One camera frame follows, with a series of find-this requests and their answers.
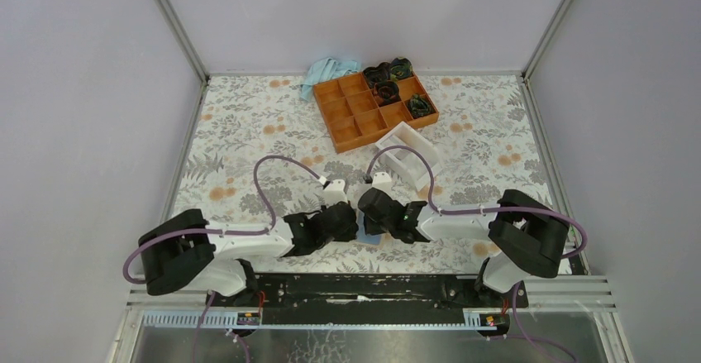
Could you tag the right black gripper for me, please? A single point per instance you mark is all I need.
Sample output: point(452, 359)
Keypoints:
point(370, 228)

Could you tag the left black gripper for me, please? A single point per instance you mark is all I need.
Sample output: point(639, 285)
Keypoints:
point(350, 235)

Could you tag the beige card holder wallet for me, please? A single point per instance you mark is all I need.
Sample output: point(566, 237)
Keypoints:
point(370, 234)

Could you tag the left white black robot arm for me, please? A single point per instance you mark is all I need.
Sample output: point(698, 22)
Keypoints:
point(187, 251)

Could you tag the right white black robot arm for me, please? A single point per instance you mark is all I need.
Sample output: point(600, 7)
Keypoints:
point(530, 237)

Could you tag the white card box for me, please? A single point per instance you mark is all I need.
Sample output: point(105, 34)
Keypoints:
point(406, 164)

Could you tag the orange compartment tray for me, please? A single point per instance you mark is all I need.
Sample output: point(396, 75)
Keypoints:
point(354, 119)

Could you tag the dark rolled band right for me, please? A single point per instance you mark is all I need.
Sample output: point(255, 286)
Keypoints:
point(419, 106)

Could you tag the dark rolled band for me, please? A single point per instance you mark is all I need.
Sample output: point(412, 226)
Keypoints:
point(376, 74)
point(386, 93)
point(419, 106)

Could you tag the dark rolled band middle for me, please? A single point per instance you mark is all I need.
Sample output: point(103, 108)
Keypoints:
point(386, 93)

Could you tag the dark rolled band top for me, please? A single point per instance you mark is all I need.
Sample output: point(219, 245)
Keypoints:
point(376, 74)

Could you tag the dark rolled band corner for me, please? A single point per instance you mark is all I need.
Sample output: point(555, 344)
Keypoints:
point(400, 68)

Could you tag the light blue cloth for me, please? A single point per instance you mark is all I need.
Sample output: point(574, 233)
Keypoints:
point(325, 70)

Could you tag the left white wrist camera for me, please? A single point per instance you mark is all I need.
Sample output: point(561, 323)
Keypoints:
point(334, 191)

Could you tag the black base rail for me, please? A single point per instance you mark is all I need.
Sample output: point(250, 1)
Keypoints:
point(347, 299)

